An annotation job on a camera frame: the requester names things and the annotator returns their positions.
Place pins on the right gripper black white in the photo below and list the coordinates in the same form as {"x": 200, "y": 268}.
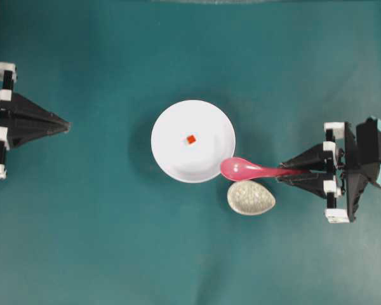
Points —
{"x": 335, "y": 156}

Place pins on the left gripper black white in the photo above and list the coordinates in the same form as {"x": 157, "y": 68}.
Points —
{"x": 17, "y": 134}

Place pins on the pink plastic spoon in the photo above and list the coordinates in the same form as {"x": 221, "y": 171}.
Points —
{"x": 239, "y": 169}

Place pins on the small red block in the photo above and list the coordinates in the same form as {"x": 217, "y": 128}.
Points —
{"x": 191, "y": 139}

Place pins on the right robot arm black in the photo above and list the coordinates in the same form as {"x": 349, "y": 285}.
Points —
{"x": 367, "y": 168}

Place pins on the speckled grey spoon rest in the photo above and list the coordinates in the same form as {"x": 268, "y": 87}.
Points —
{"x": 250, "y": 198}

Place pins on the white round bowl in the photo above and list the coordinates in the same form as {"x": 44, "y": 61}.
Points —
{"x": 198, "y": 162}

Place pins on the green table cloth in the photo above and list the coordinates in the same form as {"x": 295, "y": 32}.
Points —
{"x": 88, "y": 217}

